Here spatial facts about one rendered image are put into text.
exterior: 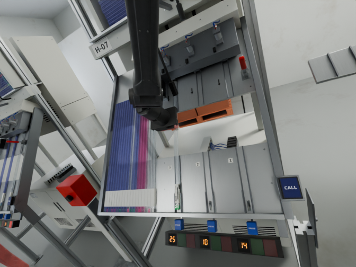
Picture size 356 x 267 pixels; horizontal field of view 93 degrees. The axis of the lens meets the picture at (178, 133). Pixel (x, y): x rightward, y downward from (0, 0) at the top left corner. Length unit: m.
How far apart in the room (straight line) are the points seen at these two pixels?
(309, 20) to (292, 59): 0.57
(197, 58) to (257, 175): 0.46
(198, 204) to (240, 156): 0.20
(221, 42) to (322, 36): 3.34
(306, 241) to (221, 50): 0.64
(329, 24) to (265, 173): 3.58
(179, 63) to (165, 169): 0.42
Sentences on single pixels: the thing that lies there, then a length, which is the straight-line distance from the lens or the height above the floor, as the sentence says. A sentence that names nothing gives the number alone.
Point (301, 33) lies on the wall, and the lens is 3.88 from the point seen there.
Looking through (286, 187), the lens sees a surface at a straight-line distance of 0.50.
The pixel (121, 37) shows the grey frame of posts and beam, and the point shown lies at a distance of 0.96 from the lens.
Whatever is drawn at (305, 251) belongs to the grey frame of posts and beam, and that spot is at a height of 0.56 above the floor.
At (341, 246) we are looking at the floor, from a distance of 1.37.
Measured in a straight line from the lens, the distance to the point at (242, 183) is 0.55.
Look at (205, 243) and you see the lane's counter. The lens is 0.60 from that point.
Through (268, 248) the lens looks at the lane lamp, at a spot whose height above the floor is 0.66.
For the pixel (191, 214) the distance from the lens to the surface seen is 0.57.
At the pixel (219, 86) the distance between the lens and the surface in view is 0.67.
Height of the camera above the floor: 1.15
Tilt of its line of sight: 22 degrees down
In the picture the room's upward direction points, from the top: 23 degrees counter-clockwise
